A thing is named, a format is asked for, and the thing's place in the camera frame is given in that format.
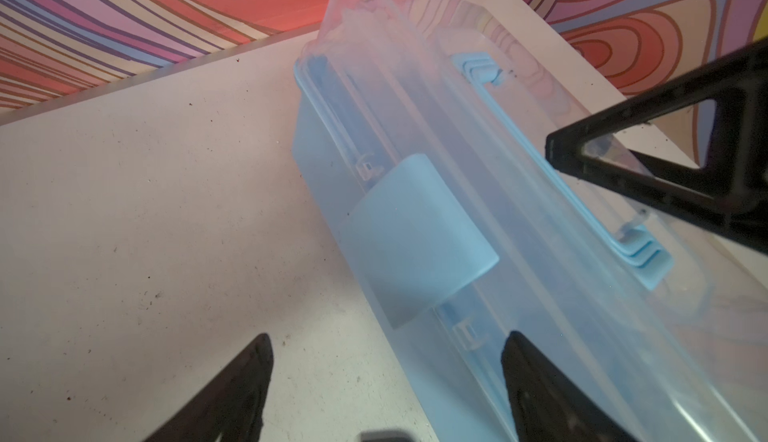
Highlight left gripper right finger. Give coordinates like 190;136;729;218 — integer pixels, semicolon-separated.
501;331;635;442

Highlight blue plastic tool box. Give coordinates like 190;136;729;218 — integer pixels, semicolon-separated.
292;0;767;441

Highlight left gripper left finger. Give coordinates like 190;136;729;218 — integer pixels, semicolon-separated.
147;333;274;442

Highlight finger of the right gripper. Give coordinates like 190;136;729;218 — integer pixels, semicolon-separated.
545;40;767;254

